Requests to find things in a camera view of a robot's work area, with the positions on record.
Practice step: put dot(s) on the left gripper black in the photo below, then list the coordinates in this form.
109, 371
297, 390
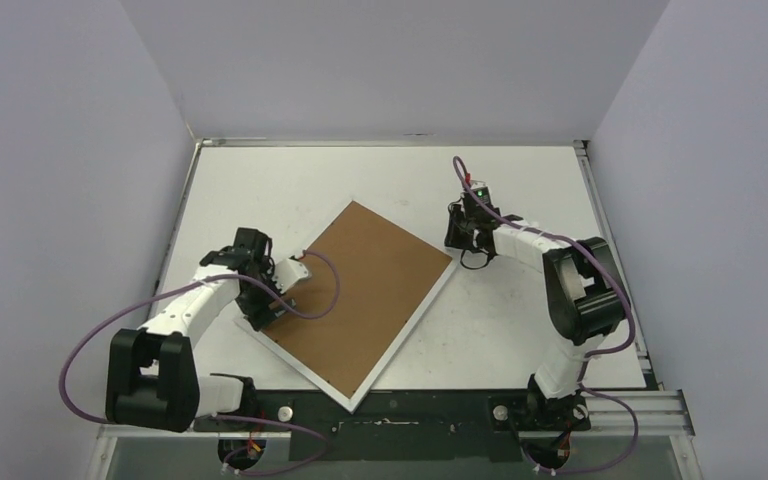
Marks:
259, 315

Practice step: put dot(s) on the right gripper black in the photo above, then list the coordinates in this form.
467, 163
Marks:
456, 228

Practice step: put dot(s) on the white picture frame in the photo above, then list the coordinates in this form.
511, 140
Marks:
410, 331

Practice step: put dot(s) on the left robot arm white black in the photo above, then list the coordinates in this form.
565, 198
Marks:
152, 379

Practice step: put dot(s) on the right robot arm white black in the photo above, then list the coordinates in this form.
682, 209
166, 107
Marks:
584, 309

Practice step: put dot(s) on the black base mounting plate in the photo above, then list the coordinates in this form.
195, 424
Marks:
417, 443

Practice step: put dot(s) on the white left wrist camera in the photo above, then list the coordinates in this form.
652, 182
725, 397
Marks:
288, 273

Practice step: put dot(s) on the aluminium front rail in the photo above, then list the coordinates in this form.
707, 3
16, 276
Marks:
656, 413

